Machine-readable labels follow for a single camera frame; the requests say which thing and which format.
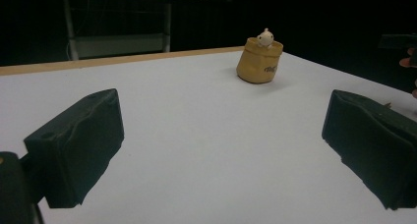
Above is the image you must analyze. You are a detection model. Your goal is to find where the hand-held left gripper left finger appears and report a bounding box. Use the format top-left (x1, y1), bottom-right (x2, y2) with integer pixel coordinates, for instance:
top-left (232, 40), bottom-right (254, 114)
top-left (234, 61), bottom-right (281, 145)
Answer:
top-left (19, 87), bottom-right (126, 209)

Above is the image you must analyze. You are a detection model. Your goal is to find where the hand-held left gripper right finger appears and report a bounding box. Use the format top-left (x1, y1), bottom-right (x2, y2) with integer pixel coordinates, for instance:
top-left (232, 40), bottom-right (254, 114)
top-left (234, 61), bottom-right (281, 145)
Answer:
top-left (322, 89), bottom-right (417, 211)

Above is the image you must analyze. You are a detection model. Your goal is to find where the tan ceramic pot with bear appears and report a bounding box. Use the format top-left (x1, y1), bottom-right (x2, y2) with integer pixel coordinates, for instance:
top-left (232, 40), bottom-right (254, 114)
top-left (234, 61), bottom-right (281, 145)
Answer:
top-left (235, 28), bottom-right (284, 84)

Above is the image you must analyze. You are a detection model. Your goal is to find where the desk with metal legs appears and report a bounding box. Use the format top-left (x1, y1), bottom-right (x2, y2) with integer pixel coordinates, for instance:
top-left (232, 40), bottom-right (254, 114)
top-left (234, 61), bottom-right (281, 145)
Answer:
top-left (62, 0), bottom-right (210, 62)

